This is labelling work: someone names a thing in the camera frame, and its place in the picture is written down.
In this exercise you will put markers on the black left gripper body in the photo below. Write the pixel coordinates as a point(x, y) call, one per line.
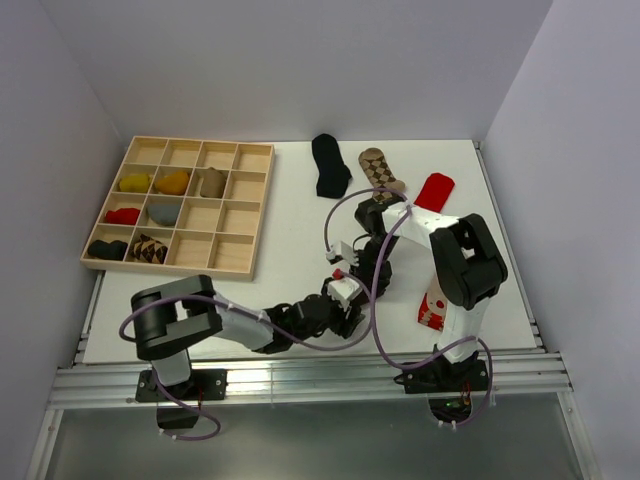
point(336, 319)

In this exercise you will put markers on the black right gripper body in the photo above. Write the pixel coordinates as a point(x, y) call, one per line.
point(368, 259)

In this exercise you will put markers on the red reindeer sock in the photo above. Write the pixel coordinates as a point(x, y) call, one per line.
point(432, 310)
point(435, 192)

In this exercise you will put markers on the brown argyle sock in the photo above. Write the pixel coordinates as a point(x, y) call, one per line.
point(375, 167)

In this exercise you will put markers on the tan ribbed sock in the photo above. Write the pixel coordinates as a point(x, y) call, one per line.
point(213, 183)

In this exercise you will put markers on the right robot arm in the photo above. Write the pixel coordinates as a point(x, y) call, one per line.
point(469, 266)

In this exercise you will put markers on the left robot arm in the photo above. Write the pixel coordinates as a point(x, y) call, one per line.
point(169, 319)

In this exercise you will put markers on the wooden compartment tray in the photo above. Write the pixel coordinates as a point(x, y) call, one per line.
point(216, 237)

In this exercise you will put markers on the rolled argyle sock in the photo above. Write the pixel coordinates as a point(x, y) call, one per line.
point(149, 250)

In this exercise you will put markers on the rolled grey sock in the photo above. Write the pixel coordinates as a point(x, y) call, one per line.
point(165, 215)

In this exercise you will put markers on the rolled orange sock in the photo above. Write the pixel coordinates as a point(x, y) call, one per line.
point(173, 184)

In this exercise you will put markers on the rolled black sock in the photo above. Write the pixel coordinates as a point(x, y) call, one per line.
point(114, 250)

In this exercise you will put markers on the rolled red sock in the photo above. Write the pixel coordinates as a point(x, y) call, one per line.
point(123, 216)

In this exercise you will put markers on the rolled yellow sock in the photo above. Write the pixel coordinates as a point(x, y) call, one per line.
point(135, 183)

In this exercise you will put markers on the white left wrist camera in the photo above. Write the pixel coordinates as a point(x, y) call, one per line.
point(343, 288)

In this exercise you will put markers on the aluminium frame rail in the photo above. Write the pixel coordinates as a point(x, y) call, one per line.
point(314, 379)

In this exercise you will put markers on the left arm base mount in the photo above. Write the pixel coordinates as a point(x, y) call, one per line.
point(179, 406)

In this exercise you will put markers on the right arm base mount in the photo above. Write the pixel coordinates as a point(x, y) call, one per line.
point(467, 387)

